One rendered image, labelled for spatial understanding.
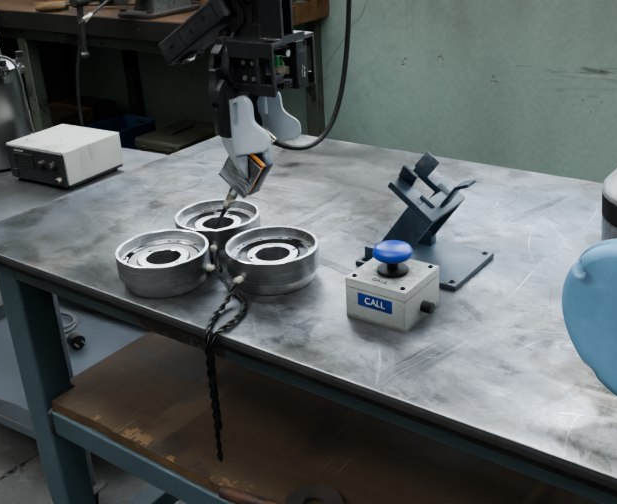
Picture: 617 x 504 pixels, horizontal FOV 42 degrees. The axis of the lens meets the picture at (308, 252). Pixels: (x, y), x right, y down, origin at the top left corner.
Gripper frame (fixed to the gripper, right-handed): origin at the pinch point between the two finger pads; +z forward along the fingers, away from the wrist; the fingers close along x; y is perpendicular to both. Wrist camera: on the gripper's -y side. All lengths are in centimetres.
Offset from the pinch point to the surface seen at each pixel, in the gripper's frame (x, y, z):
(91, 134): 38, -75, 17
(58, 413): -10, -32, 40
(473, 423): -13.9, 33.9, 13.3
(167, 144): 121, -143, 52
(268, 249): 0.3, 1.5, 10.6
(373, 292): -4.3, 18.5, 9.6
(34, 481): 12, -84, 93
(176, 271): -10.3, -2.8, 9.9
